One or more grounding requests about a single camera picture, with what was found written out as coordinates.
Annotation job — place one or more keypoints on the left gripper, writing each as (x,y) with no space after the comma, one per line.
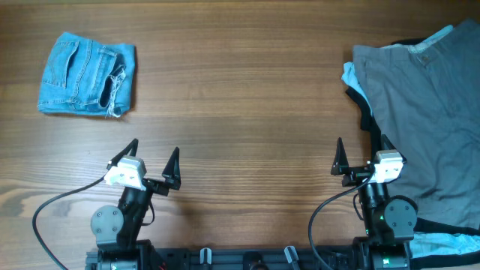
(171,175)

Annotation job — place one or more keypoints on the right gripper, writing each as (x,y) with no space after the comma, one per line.
(340,166)

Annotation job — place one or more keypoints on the grey shorts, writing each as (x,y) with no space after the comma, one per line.
(423,120)

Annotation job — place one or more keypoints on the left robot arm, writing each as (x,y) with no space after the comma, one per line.
(116,228)

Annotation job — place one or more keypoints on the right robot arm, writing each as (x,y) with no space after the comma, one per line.
(389,221)

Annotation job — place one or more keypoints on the black garment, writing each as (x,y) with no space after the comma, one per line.
(369,120)

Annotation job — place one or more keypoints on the folded blue denim shorts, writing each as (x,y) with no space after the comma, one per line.
(88,78)

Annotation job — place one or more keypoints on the light blue garment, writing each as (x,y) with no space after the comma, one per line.
(438,243)

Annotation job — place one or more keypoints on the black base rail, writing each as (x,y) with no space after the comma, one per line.
(337,257)

